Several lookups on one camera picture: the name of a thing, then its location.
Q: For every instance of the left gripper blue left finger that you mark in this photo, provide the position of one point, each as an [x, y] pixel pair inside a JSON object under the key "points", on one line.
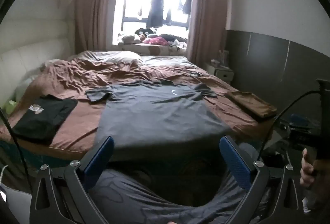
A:
{"points": [[95, 161]]}

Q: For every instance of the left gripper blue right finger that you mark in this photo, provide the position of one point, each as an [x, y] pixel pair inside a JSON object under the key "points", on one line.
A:
{"points": [[238, 162]]}

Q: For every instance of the dark grey t-shirt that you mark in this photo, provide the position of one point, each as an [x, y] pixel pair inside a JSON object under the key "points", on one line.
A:
{"points": [[144, 114]]}

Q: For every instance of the hanging dark clothes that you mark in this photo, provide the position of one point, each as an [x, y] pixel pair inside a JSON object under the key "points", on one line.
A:
{"points": [[155, 17]]}

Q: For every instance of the person's right hand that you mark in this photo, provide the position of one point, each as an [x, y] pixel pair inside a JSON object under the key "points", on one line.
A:
{"points": [[307, 179]]}

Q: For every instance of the grey patterned trousers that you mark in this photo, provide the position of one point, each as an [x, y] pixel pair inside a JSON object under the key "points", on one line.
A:
{"points": [[197, 188]]}

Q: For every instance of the folded brown garment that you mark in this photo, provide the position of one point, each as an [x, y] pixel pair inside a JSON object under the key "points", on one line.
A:
{"points": [[252, 105]]}

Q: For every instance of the folded black printed t-shirt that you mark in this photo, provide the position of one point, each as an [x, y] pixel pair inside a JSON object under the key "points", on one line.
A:
{"points": [[43, 119]]}

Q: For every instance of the brown bed blanket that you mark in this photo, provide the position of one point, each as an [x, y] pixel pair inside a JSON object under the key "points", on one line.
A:
{"points": [[70, 79]]}

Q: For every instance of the white bedside table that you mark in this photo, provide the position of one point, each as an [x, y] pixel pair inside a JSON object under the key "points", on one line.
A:
{"points": [[221, 72]]}

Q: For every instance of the grey pillow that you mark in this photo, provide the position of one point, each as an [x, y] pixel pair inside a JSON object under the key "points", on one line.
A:
{"points": [[108, 57]]}

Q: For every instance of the white padded headboard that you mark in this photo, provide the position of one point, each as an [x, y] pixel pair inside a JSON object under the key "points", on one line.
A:
{"points": [[28, 43]]}

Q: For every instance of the right pink curtain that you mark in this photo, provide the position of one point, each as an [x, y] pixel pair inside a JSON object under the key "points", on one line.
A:
{"points": [[206, 30]]}

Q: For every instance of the pink curtain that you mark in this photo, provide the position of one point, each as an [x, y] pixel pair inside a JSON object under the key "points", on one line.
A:
{"points": [[206, 30], [90, 25]]}

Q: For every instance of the pile of plush toys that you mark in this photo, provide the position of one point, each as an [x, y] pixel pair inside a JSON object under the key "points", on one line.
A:
{"points": [[148, 36]]}

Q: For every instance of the left pink curtain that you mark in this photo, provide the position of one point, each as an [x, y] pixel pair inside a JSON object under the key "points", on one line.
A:
{"points": [[90, 25]]}

